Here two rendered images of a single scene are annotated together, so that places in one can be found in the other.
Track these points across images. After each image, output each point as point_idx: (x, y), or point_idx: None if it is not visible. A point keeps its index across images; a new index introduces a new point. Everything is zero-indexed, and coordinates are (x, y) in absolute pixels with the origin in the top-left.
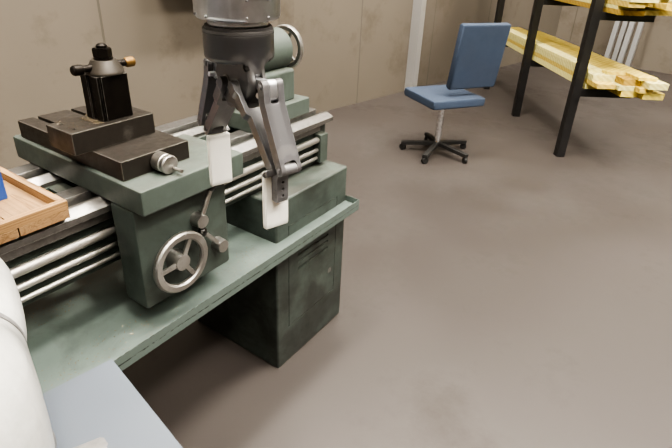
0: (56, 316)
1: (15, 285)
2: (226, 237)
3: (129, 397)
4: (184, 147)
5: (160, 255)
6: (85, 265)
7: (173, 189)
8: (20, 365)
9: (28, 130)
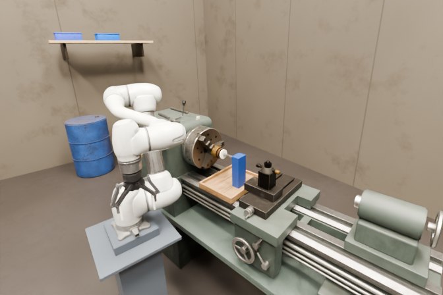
0: None
1: (166, 197)
2: (272, 267)
3: (164, 243)
4: (264, 214)
5: (234, 238)
6: None
7: (240, 221)
8: (122, 201)
9: None
